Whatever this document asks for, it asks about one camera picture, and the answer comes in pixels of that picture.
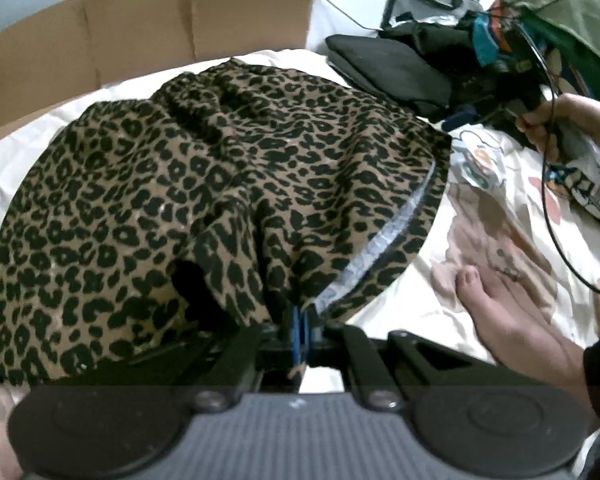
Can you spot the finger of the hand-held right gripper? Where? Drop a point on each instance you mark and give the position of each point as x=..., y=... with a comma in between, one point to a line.
x=455, y=121

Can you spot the black clothes heap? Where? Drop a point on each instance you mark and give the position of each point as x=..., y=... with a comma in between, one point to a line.
x=430, y=35

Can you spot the brown cardboard sheet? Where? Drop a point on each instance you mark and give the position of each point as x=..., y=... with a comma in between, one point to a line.
x=130, y=35

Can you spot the folded black clothes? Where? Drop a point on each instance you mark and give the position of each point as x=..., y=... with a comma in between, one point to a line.
x=390, y=75

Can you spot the person's bare foot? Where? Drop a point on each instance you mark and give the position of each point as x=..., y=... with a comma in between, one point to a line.
x=520, y=330

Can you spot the person's right hand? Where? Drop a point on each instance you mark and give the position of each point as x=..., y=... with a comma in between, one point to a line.
x=580, y=115

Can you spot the teal printed garment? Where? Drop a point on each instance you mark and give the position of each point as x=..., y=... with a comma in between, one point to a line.
x=487, y=45

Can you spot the cream bear print bedsheet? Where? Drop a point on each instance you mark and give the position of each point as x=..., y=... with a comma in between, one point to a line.
x=430, y=260

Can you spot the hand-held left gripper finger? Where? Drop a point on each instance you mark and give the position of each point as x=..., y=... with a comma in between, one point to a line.
x=294, y=332
x=306, y=332

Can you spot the leopard print garment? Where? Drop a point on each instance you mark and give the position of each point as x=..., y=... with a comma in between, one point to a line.
x=180, y=185

